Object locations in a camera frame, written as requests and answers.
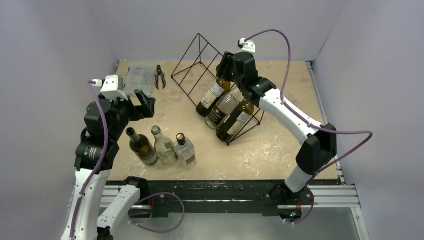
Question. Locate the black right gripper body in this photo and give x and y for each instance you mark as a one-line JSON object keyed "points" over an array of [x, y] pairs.
{"points": [[227, 66]]}

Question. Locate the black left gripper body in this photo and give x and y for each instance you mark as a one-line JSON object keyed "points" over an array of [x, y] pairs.
{"points": [[126, 111]]}

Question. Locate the dark green wine bottle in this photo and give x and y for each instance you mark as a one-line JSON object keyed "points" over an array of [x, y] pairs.
{"points": [[215, 92]]}

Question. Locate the clear champagne bottle black label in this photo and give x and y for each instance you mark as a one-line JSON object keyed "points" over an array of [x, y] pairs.
{"points": [[223, 108]]}

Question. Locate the clear glass bottle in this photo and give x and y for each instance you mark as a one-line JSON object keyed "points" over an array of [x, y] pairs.
{"points": [[164, 147]]}

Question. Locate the olive green wine bottle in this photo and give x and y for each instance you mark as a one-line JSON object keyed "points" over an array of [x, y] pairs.
{"points": [[235, 121]]}

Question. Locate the square clear bottle black cap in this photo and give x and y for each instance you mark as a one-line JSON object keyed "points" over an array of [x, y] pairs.
{"points": [[185, 151]]}

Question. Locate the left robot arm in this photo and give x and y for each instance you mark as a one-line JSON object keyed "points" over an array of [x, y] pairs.
{"points": [[105, 122]]}

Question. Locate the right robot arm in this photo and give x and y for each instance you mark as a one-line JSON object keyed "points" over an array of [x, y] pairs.
{"points": [[318, 142]]}

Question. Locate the green wine bottle white label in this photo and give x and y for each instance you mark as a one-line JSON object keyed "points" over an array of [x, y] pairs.
{"points": [[142, 147]]}

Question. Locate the clear plastic screw organizer box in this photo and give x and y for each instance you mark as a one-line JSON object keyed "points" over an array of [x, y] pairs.
{"points": [[140, 77]]}

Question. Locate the black grey pliers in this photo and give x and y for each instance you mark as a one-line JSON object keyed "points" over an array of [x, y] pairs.
{"points": [[159, 75]]}

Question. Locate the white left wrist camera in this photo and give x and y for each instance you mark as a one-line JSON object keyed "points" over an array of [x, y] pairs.
{"points": [[112, 87]]}

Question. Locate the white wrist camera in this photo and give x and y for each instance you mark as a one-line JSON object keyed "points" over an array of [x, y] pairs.
{"points": [[112, 87], [245, 45]]}

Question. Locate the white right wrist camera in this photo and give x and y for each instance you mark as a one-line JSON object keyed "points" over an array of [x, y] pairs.
{"points": [[245, 45]]}

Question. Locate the black wire wine rack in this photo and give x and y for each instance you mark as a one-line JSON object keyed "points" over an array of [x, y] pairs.
{"points": [[179, 75]]}

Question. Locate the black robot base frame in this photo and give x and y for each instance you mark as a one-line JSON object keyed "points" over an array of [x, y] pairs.
{"points": [[264, 197]]}

